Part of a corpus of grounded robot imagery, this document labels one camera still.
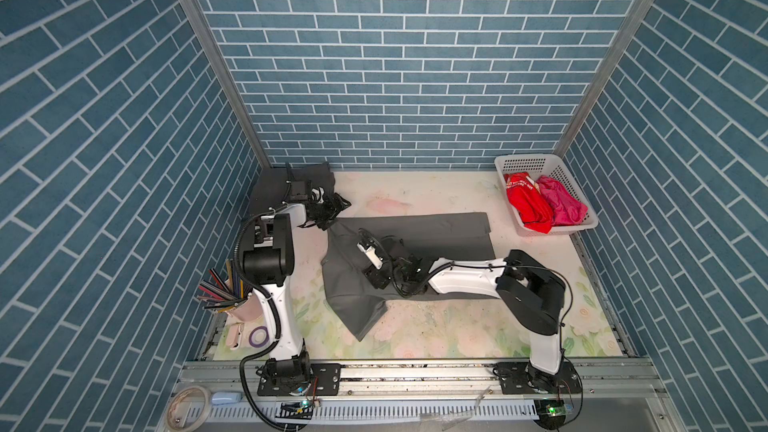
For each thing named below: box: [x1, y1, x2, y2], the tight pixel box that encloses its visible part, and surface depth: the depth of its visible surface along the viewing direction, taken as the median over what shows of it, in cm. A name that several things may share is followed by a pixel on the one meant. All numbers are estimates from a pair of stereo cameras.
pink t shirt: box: [536, 175, 589, 227], surface depth 103 cm
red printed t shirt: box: [504, 172, 553, 234], surface depth 98 cm
